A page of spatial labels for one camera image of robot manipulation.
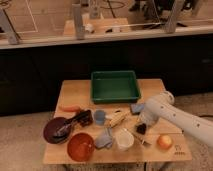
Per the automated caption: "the wooden table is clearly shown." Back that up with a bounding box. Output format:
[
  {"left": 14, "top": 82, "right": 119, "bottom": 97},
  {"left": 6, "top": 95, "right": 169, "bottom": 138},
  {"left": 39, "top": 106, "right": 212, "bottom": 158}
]
[{"left": 43, "top": 79, "right": 192, "bottom": 164}]

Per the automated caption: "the green plastic tray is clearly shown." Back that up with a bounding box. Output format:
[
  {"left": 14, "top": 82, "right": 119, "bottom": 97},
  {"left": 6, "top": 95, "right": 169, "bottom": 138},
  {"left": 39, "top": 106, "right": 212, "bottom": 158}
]
[{"left": 90, "top": 70, "right": 141, "bottom": 104}]

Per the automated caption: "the black eraser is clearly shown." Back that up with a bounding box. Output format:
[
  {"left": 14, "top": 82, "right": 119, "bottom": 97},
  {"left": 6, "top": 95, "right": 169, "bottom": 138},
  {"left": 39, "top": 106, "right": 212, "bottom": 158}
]
[{"left": 136, "top": 123, "right": 147, "bottom": 135}]

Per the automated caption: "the orange apple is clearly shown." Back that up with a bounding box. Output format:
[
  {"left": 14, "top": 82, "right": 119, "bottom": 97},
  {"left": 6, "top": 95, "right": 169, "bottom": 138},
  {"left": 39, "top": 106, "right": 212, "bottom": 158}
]
[{"left": 157, "top": 135, "right": 173, "bottom": 150}]

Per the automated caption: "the yellow banana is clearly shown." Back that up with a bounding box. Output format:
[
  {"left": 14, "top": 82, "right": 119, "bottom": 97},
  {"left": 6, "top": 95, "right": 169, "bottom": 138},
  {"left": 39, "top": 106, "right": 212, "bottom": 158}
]
[{"left": 106, "top": 111, "right": 128, "bottom": 128}]

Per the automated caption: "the blue-grey cloth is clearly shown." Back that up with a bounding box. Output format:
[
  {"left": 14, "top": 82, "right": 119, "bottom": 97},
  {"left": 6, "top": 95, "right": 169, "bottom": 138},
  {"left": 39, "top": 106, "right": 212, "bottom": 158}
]
[{"left": 95, "top": 128, "right": 113, "bottom": 149}]

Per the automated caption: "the small blue cup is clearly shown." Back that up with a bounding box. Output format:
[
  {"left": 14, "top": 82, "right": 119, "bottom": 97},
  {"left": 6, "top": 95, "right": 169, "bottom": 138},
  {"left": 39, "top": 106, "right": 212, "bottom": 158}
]
[{"left": 93, "top": 110, "right": 106, "bottom": 125}]

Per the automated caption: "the red bowl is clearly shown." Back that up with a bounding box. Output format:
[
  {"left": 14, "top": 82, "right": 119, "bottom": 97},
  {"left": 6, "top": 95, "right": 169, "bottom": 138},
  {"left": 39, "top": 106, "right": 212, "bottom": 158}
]
[{"left": 67, "top": 133, "right": 94, "bottom": 162}]

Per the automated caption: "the blue sponge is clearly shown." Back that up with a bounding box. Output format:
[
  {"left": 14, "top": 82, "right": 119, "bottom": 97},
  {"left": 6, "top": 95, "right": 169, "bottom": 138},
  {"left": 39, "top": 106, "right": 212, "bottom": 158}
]
[{"left": 130, "top": 103, "right": 144, "bottom": 115}]

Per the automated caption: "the metal fork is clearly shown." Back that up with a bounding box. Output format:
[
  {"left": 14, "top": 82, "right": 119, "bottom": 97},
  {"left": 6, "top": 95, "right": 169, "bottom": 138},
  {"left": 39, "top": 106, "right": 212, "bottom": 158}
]
[{"left": 132, "top": 133, "right": 151, "bottom": 147}]

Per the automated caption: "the orange carrot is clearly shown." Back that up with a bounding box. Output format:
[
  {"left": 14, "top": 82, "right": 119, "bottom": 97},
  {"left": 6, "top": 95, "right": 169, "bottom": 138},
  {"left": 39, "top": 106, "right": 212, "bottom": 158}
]
[{"left": 59, "top": 106, "right": 81, "bottom": 112}]

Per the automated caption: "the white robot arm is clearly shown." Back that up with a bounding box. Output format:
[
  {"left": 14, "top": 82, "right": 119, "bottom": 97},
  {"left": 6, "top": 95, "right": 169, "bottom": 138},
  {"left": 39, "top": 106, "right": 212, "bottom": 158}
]
[{"left": 139, "top": 91, "right": 213, "bottom": 148}]

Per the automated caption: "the black spatula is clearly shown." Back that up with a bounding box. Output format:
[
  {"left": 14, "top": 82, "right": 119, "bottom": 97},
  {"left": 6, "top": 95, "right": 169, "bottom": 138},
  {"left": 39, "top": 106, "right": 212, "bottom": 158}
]
[{"left": 53, "top": 110, "right": 93, "bottom": 138}]

